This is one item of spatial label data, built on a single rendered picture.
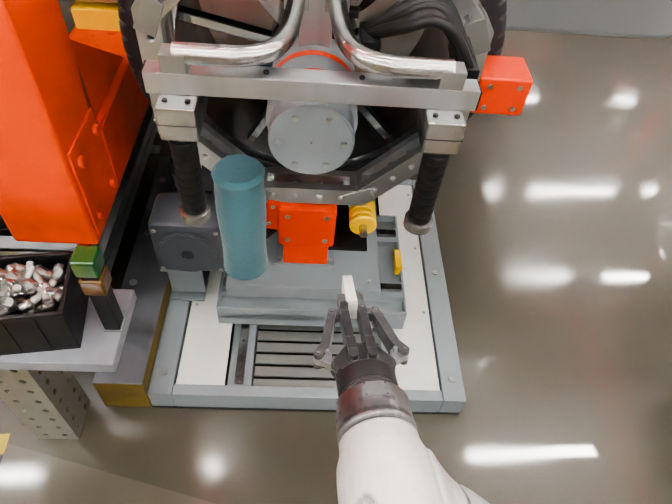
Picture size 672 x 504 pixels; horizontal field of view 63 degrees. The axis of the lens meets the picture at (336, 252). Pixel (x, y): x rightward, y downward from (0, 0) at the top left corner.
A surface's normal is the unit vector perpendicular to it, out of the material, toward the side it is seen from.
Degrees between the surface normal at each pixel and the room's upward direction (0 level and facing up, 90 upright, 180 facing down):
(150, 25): 90
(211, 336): 0
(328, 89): 90
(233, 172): 0
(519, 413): 0
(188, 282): 90
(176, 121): 90
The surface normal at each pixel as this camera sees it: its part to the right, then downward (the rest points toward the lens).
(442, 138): 0.00, 0.76
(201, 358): 0.07, -0.64
